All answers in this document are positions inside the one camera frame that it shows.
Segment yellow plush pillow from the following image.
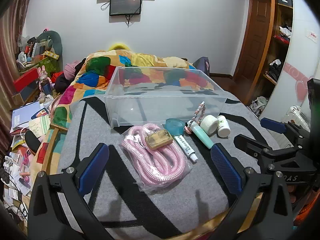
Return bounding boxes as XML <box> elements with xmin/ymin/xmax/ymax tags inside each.
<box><xmin>109</xmin><ymin>43</ymin><xmax>131</xmax><ymax>52</ymax></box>

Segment white bag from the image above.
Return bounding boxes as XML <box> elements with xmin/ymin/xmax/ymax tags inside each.
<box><xmin>249</xmin><ymin>96</ymin><xmax>268</xmax><ymax>117</ymax></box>

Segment dark purple backpack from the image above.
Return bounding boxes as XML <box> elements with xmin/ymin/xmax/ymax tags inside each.
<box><xmin>193</xmin><ymin>57</ymin><xmax>211</xmax><ymax>76</ymax></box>

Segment dark clothes pile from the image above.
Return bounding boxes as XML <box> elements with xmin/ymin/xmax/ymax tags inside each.
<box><xmin>54</xmin><ymin>71</ymin><xmax>77</xmax><ymax>93</ymax></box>

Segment wooden block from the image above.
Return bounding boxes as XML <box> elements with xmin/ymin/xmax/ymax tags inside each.
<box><xmin>146</xmin><ymin>130</ymin><xmax>173</xmax><ymax>151</ymax></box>

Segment black bag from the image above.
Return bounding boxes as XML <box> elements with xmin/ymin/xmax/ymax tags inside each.
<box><xmin>268</xmin><ymin>59</ymin><xmax>285</xmax><ymax>81</ymax></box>

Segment white suitcase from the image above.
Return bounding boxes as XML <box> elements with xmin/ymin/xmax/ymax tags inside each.
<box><xmin>280</xmin><ymin>106</ymin><xmax>311</xmax><ymax>132</ymax></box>

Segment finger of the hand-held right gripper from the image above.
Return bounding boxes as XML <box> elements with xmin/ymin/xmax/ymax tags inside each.
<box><xmin>233</xmin><ymin>134</ymin><xmax>303</xmax><ymax>166</ymax></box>
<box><xmin>260</xmin><ymin>118</ymin><xmax>311</xmax><ymax>143</ymax></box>

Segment wooden door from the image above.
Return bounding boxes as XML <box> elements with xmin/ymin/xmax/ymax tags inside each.
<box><xmin>233</xmin><ymin>0</ymin><xmax>276</xmax><ymax>103</ymax></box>

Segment wooden bed frame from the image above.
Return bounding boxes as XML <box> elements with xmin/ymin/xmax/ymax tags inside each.
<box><xmin>41</xmin><ymin>124</ymin><xmax>68</xmax><ymax>173</ymax></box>

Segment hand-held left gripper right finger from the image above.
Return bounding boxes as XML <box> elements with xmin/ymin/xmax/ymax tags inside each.
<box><xmin>209</xmin><ymin>143</ymin><xmax>293</xmax><ymax>240</ymax></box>

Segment wooden shelf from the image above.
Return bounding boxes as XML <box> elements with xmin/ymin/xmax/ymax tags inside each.
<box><xmin>262</xmin><ymin>0</ymin><xmax>294</xmax><ymax>87</ymax></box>

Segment white ointment tube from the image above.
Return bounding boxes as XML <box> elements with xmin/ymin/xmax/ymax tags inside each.
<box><xmin>174</xmin><ymin>135</ymin><xmax>199</xmax><ymax>162</ymax></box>

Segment colourful patchwork blanket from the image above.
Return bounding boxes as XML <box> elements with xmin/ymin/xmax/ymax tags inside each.
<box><xmin>37</xmin><ymin>49</ymin><xmax>216</xmax><ymax>165</ymax></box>

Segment red box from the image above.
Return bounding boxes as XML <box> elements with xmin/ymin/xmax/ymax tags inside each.
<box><xmin>13</xmin><ymin>68</ymin><xmax>40</xmax><ymax>93</ymax></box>

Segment blue booklet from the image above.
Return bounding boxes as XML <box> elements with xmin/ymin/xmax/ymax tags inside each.
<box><xmin>10</xmin><ymin>102</ymin><xmax>41</xmax><ymax>132</ymax></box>

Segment white pill bottle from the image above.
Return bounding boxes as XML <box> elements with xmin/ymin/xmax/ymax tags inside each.
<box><xmin>216</xmin><ymin>115</ymin><xmax>231</xmax><ymax>138</ymax></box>

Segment pink rope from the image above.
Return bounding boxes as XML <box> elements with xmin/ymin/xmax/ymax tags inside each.
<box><xmin>121</xmin><ymin>123</ymin><xmax>192</xmax><ymax>195</ymax></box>

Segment grey black patterned blanket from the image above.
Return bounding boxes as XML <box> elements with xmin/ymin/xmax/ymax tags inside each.
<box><xmin>58</xmin><ymin>90</ymin><xmax>281</xmax><ymax>233</ymax></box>

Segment patterned curtain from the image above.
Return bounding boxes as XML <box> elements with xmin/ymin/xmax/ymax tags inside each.
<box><xmin>0</xmin><ymin>0</ymin><xmax>43</xmax><ymax>160</ymax></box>

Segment small black monitor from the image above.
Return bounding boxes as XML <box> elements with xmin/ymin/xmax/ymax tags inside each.
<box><xmin>109</xmin><ymin>0</ymin><xmax>143</xmax><ymax>16</ymax></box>

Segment braided cord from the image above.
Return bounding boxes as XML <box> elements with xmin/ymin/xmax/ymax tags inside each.
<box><xmin>190</xmin><ymin>101</ymin><xmax>206</xmax><ymax>126</ymax></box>

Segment pink bunny toy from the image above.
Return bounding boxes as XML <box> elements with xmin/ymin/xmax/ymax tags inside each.
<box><xmin>37</xmin><ymin>65</ymin><xmax>54</xmax><ymax>93</ymax></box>

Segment pink knit hat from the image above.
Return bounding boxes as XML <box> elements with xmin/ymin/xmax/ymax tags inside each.
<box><xmin>63</xmin><ymin>60</ymin><xmax>81</xmax><ymax>79</ymax></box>

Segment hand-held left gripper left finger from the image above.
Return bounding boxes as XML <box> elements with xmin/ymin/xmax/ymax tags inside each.
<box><xmin>27</xmin><ymin>143</ymin><xmax>118</xmax><ymax>240</ymax></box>

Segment clear plastic storage bin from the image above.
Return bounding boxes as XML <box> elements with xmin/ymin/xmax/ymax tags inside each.
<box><xmin>104</xmin><ymin>66</ymin><xmax>227</xmax><ymax>130</ymax></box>

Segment blue plastic cup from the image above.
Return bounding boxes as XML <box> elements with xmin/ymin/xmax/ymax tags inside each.
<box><xmin>165</xmin><ymin>118</ymin><xmax>185</xmax><ymax>136</ymax></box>

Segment white bandage roll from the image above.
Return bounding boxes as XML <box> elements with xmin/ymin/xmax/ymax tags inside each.
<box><xmin>201</xmin><ymin>115</ymin><xmax>219</xmax><ymax>135</ymax></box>

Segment green box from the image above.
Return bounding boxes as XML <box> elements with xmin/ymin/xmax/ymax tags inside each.
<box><xmin>34</xmin><ymin>52</ymin><xmax>61</xmax><ymax>77</ymax></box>

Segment teal tube with white cap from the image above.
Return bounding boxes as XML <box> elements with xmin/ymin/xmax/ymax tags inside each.
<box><xmin>187</xmin><ymin>121</ymin><xmax>215</xmax><ymax>150</ymax></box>

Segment white wardrobe door pink hearts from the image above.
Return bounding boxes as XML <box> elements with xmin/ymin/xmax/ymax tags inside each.
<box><xmin>258</xmin><ymin>0</ymin><xmax>320</xmax><ymax>140</ymax></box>

